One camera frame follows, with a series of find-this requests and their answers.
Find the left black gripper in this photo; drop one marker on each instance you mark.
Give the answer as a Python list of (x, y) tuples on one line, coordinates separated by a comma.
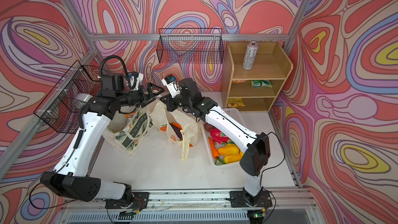
[(143, 102)]

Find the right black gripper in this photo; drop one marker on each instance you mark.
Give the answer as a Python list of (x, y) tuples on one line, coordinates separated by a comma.
[(172, 99)]

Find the orange Fox's candy bag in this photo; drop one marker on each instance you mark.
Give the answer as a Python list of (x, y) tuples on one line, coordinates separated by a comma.
[(130, 115)]

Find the toy carrot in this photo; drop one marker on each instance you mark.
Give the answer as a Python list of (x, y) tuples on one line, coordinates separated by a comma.
[(214, 151), (176, 125)]

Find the cream plastic grocery bag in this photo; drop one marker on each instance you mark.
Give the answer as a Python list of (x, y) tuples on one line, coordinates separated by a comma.
[(190, 129)]

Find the toy purple eggplant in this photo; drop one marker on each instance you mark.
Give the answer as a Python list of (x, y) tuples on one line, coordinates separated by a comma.
[(177, 132)]

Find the leaf print canvas tote bag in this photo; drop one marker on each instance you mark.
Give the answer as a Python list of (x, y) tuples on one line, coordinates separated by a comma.
[(126, 135)]

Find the white perforated plastic basket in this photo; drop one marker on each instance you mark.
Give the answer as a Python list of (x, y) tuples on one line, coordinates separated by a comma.
[(234, 114)]

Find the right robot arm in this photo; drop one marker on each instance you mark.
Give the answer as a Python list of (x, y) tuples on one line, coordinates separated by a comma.
[(256, 149)]

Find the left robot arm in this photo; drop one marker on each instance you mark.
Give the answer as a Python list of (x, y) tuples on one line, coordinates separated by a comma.
[(70, 178)]

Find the toy dark red fruit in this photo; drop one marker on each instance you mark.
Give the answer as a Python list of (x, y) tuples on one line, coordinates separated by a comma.
[(208, 127)]

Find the toy pink dragon fruit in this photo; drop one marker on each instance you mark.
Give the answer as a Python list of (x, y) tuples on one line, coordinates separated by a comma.
[(218, 136)]

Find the yellow chips packet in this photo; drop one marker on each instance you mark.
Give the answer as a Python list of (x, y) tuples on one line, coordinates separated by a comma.
[(235, 102)]

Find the white tape roll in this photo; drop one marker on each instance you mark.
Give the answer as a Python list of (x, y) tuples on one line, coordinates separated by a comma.
[(83, 97)]

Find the toy yellow corn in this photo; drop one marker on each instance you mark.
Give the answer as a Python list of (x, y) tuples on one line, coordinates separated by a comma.
[(228, 150)]

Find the green snack packet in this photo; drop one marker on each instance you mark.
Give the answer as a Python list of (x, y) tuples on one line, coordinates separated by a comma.
[(261, 84)]

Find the wooden shelf unit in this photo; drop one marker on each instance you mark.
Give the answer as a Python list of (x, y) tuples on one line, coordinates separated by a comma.
[(271, 63)]

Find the black wire basket back wall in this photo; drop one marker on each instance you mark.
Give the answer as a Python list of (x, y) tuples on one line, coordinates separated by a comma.
[(190, 46)]

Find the black wire basket wall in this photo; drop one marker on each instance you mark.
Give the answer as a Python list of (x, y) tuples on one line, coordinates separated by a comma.
[(190, 46), (59, 109)]

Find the black wire basket left wall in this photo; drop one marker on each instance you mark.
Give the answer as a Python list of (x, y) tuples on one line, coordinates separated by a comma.
[(59, 109)]

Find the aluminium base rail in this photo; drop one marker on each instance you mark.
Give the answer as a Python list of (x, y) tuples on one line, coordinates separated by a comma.
[(211, 206)]

